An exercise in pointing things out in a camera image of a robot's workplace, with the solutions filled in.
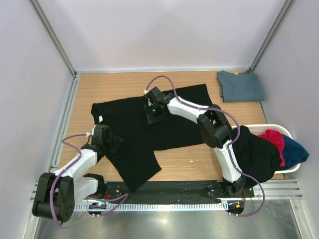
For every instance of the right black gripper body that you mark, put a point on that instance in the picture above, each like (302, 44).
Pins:
(152, 114)

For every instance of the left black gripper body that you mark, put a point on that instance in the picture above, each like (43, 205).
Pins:
(112, 143)

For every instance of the black t-shirt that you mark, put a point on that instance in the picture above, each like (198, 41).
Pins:
(134, 159)

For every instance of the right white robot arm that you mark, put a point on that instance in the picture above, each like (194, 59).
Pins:
(214, 128)

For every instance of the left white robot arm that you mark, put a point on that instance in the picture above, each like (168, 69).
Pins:
(58, 192)

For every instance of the folded teal t-shirt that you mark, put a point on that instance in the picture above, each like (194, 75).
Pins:
(240, 87)

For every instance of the white laundry basket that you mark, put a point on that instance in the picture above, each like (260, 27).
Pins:
(258, 129)

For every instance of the black garment in basket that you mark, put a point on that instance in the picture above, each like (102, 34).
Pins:
(255, 156)

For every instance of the red garment in basket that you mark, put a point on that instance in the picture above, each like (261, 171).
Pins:
(276, 138)

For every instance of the navy garment in basket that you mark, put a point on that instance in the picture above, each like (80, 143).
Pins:
(293, 153)

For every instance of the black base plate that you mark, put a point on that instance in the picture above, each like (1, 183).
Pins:
(175, 192)

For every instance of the white slotted cable duct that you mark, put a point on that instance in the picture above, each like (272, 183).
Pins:
(102, 207)

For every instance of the aluminium front rail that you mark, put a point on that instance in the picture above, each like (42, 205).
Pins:
(275, 190)

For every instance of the left aluminium corner post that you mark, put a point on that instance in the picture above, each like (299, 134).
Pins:
(52, 35)

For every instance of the aluminium corner post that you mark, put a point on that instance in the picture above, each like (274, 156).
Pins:
(52, 35)
(279, 19)

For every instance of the right aluminium corner post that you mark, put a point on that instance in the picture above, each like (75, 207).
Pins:
(279, 19)

